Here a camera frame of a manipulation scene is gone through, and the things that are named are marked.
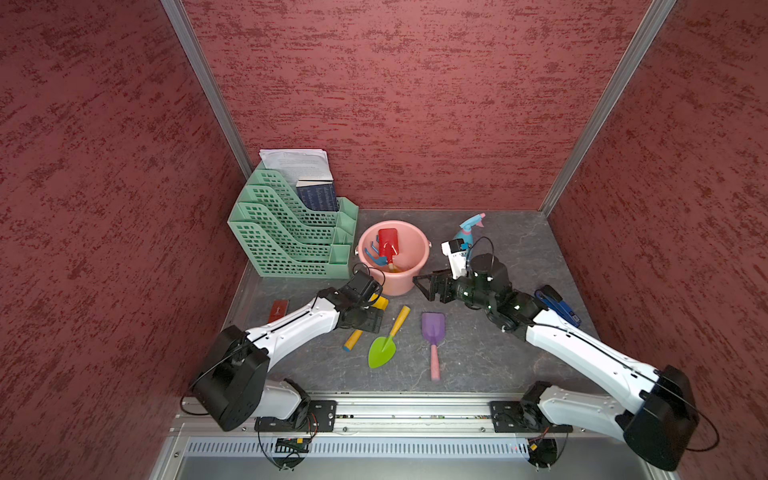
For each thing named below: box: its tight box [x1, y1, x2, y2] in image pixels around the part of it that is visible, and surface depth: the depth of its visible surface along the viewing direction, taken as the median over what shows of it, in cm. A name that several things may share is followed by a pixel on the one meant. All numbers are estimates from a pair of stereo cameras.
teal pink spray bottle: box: [454, 212, 486, 250], surface depth 97 cm
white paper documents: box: [258, 148, 334, 194], surface depth 102 cm
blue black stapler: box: [535, 284, 581, 327], surface depth 94 cm
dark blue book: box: [296, 178, 338, 212], surface depth 108 cm
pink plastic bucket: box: [355, 220, 431, 296], surface depth 93 cm
